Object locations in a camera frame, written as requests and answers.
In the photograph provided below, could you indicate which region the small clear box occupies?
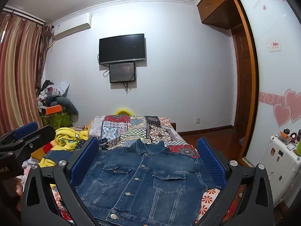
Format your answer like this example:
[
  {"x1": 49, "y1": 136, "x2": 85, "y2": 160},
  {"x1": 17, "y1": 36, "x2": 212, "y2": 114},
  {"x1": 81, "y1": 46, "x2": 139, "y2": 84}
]
[{"x1": 277, "y1": 132, "x2": 292, "y2": 146}]

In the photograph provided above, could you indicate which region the yellow printed cloth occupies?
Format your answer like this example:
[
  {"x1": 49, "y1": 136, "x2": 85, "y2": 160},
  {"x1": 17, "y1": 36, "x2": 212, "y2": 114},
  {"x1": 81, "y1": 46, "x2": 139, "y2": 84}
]
[{"x1": 39, "y1": 127, "x2": 90, "y2": 168}]

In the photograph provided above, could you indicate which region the yellow plastic chair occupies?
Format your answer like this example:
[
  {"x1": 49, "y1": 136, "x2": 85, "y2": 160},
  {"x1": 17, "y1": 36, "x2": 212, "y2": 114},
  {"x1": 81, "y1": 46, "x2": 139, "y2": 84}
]
[{"x1": 114, "y1": 108, "x2": 135, "y2": 116}]

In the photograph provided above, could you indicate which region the green patterned cloth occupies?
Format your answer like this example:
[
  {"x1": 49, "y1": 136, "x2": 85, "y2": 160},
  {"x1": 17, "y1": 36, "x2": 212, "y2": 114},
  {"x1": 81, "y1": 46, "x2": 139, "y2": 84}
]
[{"x1": 42, "y1": 112, "x2": 72, "y2": 129}]

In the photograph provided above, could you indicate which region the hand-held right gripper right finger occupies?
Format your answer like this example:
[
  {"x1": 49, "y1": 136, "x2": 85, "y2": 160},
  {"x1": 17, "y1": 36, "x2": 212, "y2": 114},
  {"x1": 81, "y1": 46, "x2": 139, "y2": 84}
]
[{"x1": 196, "y1": 137, "x2": 275, "y2": 226}]

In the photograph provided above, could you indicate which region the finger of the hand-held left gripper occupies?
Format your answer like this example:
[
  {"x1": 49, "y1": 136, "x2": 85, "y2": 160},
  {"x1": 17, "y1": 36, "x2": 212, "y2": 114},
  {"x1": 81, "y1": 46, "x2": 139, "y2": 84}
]
[
  {"x1": 0, "y1": 122, "x2": 39, "y2": 146},
  {"x1": 13, "y1": 125, "x2": 56, "y2": 158}
]

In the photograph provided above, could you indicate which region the patchwork printed blanket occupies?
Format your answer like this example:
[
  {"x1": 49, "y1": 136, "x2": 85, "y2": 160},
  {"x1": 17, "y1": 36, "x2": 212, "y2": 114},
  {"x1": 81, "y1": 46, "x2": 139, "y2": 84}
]
[{"x1": 89, "y1": 115, "x2": 200, "y2": 160}]

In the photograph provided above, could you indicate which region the orange box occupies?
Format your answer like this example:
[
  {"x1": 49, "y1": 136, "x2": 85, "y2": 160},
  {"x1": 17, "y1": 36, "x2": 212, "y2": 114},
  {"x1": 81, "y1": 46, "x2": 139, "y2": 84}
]
[{"x1": 46, "y1": 105, "x2": 64, "y2": 115}]

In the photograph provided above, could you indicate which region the white stickered suitcase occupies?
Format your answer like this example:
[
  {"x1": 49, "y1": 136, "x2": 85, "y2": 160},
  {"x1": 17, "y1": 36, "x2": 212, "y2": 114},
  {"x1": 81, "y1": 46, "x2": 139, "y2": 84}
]
[{"x1": 261, "y1": 134, "x2": 301, "y2": 208}]

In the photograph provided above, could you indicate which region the striped red curtain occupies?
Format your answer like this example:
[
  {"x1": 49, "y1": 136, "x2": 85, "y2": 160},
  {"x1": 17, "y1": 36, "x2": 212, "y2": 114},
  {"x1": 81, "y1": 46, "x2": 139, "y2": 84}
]
[{"x1": 0, "y1": 12, "x2": 52, "y2": 136}]

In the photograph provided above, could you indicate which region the white air conditioner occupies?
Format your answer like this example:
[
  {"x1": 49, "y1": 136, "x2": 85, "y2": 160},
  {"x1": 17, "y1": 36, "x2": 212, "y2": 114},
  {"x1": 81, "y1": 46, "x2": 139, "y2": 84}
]
[{"x1": 52, "y1": 12, "x2": 92, "y2": 41}]

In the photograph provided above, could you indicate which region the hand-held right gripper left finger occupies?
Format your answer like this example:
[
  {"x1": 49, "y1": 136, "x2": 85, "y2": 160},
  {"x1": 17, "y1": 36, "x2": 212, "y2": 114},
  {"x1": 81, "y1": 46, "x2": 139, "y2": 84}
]
[{"x1": 21, "y1": 137, "x2": 100, "y2": 226}]

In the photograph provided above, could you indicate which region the grey long pillow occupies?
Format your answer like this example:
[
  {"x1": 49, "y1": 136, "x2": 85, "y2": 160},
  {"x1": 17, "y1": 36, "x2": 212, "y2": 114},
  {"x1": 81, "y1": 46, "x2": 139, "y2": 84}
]
[{"x1": 56, "y1": 96, "x2": 79, "y2": 123}]

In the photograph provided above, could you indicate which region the small black wall monitor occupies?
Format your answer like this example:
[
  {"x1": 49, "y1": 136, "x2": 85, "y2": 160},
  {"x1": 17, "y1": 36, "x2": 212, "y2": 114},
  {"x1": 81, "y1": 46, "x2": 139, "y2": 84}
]
[{"x1": 109, "y1": 62, "x2": 136, "y2": 83}]

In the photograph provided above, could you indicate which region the blue denim jacket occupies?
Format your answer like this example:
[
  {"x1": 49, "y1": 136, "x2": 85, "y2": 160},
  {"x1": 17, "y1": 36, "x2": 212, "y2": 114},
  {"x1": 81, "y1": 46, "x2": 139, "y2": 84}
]
[{"x1": 75, "y1": 138, "x2": 223, "y2": 226}]

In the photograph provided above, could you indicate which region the curtain rail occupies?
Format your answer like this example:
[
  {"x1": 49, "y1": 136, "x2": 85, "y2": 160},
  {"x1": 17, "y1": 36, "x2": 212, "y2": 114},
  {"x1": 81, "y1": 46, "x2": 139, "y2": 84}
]
[{"x1": 2, "y1": 5, "x2": 49, "y2": 26}]

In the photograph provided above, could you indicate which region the black wall television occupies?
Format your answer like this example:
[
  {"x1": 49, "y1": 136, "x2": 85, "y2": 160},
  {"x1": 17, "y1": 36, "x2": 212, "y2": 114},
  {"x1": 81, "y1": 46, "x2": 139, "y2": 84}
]
[{"x1": 99, "y1": 34, "x2": 145, "y2": 65}]

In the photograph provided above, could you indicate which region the wooden overhead cabinet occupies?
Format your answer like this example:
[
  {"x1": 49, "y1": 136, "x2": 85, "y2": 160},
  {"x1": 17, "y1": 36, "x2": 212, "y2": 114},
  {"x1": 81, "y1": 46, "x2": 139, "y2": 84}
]
[{"x1": 197, "y1": 0, "x2": 243, "y2": 30}]

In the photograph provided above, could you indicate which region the pile of mixed clothes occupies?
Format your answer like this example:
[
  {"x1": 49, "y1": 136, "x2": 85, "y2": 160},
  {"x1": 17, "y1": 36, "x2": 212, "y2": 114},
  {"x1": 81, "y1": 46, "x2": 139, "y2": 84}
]
[{"x1": 36, "y1": 79, "x2": 71, "y2": 115}]

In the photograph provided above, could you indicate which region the floral bed sheet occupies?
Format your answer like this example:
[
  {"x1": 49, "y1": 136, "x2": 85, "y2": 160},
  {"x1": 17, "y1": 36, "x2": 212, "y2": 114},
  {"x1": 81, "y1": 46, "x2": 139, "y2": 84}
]
[{"x1": 21, "y1": 116, "x2": 247, "y2": 226}]

